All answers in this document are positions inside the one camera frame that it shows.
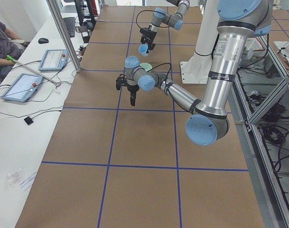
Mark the aluminium frame post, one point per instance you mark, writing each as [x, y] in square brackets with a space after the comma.
[56, 14]

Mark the seated person grey shirt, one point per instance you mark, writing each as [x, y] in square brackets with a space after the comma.
[7, 47]

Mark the black keyboard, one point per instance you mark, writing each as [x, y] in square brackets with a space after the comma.
[70, 25]

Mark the blue teach pendant near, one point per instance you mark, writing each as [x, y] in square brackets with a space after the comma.
[23, 88]

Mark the light blue plastic cup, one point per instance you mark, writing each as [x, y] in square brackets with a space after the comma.
[143, 50]

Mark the mint green bowl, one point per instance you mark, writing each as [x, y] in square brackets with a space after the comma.
[146, 66]

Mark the small black square device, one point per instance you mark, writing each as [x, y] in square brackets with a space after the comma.
[28, 120]

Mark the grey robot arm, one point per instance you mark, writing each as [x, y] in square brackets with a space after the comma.
[225, 28]
[161, 16]

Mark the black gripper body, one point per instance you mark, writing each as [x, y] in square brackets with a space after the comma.
[151, 36]
[132, 89]

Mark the aluminium frame rail structure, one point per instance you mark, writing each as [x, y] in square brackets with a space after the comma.
[260, 107]

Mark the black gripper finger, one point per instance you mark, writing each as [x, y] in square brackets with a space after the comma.
[132, 98]
[151, 46]
[143, 39]

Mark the blue teach pendant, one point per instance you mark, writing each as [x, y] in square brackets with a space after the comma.
[53, 60]
[23, 88]

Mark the green handled metal rod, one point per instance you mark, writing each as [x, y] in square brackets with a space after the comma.
[9, 58]

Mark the blue teach pendant far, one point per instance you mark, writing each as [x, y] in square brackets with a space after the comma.
[53, 60]

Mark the clear plastic bag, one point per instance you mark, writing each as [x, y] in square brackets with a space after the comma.
[18, 178]

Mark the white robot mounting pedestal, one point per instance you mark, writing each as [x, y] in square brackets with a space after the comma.
[196, 69]

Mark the black computer mouse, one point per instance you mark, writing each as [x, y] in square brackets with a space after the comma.
[43, 40]

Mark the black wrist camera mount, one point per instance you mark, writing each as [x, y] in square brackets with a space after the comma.
[121, 81]

